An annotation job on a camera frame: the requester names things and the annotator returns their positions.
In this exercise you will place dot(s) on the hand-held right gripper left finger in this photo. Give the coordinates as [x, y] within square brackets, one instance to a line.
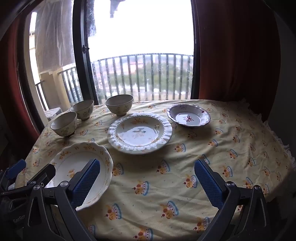
[85, 183]

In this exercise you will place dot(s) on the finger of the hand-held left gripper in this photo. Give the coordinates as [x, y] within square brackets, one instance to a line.
[44, 173]
[16, 166]

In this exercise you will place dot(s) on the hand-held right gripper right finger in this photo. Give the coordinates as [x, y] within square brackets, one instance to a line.
[208, 185]

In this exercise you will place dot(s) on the scalloped yellow flower plate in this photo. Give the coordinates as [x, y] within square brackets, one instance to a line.
[69, 160]

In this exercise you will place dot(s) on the cream floral bowl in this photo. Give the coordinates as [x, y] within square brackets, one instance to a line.
[119, 107]
[84, 112]
[66, 128]

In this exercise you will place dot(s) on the red rimmed floral plate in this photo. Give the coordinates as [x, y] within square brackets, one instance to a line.
[188, 117]

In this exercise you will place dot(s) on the large ruffled rim plate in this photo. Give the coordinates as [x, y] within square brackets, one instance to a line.
[138, 132]

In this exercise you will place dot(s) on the yellow printed tablecloth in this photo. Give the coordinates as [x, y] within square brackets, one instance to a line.
[175, 143]

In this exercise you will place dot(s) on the red curtain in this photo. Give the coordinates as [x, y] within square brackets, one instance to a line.
[231, 58]
[13, 92]

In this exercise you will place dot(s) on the short balcony railing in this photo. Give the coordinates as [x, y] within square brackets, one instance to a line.
[69, 83]

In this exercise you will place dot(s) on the long balcony railing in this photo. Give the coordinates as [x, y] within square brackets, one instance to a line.
[138, 76]

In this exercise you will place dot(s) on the white translucent hanging sheet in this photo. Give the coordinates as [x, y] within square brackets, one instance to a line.
[53, 41]

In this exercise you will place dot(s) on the dark hanging garment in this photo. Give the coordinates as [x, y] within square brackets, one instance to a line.
[114, 9]

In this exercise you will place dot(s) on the black window frame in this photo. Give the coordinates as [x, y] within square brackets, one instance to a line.
[81, 69]

